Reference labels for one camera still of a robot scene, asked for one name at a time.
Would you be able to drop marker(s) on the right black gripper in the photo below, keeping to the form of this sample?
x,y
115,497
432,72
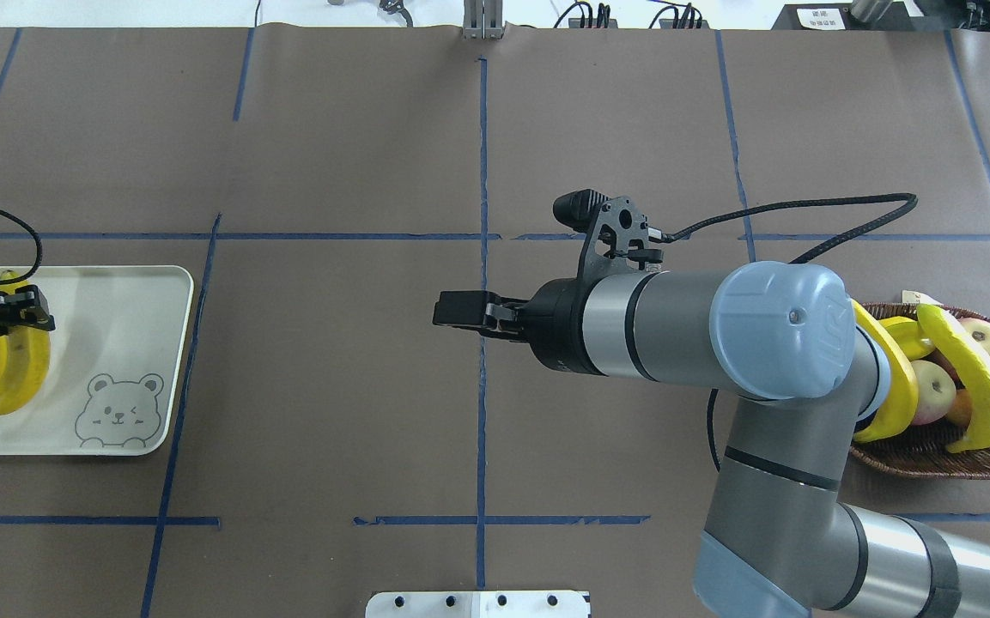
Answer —
x,y
556,324

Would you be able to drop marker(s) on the yellow star fruit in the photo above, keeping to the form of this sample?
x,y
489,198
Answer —
x,y
909,336

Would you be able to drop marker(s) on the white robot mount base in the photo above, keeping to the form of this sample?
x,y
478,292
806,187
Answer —
x,y
519,603

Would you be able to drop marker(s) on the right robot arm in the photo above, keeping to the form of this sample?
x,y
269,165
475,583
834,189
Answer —
x,y
784,338

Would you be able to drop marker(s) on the white bear tray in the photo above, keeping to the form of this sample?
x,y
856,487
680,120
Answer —
x,y
116,352

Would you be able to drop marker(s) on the aluminium frame post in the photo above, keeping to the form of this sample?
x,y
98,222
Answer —
x,y
483,19

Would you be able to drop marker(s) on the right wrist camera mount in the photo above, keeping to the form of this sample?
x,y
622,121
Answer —
x,y
617,236

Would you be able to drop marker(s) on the paper tag on basket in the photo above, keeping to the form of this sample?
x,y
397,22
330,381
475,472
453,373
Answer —
x,y
911,297

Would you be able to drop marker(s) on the green white apple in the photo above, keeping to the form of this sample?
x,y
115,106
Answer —
x,y
979,329

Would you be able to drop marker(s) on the pink white peach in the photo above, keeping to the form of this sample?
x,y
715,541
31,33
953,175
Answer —
x,y
937,392

